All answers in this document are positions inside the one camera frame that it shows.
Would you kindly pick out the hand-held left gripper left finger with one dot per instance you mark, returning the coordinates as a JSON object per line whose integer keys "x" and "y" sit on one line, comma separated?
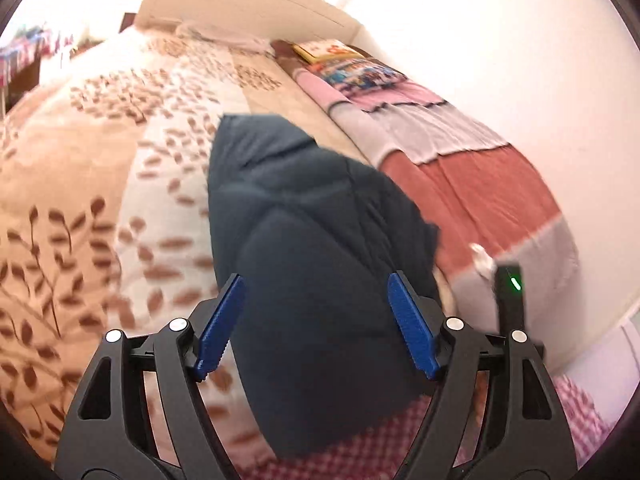
{"x": 220, "y": 330}

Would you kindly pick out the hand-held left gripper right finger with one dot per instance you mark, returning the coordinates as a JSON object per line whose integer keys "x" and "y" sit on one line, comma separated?
{"x": 412, "y": 330}

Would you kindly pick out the dark teal quilted jacket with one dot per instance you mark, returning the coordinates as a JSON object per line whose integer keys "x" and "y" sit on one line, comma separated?
{"x": 310, "y": 240}

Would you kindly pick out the pink grey striped blanket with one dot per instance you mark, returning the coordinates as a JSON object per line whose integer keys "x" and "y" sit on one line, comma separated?
{"x": 475, "y": 190}

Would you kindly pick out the pink checked cloth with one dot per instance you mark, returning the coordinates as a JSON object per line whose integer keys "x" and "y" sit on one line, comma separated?
{"x": 350, "y": 455}

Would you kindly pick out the beige leaf-print blanket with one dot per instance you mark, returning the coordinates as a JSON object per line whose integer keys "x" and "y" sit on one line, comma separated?
{"x": 75, "y": 170}

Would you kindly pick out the colourful picture book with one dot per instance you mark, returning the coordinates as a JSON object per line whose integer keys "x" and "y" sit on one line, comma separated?
{"x": 362, "y": 76}

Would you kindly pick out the yellow picture book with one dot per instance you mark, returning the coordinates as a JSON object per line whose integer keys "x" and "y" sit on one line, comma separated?
{"x": 325, "y": 51}

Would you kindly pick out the white pillow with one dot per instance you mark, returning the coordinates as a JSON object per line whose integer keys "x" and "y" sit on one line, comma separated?
{"x": 225, "y": 37}

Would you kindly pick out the cream headboard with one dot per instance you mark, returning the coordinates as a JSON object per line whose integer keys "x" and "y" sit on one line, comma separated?
{"x": 240, "y": 0}

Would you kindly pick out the pink plaid cloth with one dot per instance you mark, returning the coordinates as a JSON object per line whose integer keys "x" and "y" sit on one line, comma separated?
{"x": 25, "y": 55}

